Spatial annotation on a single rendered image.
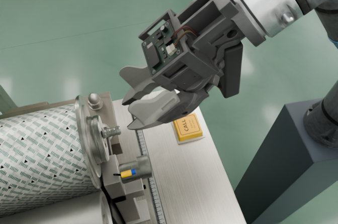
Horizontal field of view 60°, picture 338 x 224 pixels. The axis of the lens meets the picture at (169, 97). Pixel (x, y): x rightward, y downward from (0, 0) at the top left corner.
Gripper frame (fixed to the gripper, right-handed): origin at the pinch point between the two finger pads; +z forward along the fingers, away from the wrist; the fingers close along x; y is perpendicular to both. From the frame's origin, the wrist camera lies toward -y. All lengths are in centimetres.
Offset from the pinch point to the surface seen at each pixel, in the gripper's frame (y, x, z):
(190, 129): -39.2, -14.6, 12.7
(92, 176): 2.7, 6.5, 7.8
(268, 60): -173, -103, -3
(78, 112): 6.2, -1.1, 4.8
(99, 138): 2.0, 1.5, 6.1
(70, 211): 1.8, 8.8, 14.3
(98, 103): -14.9, -21.6, 22.1
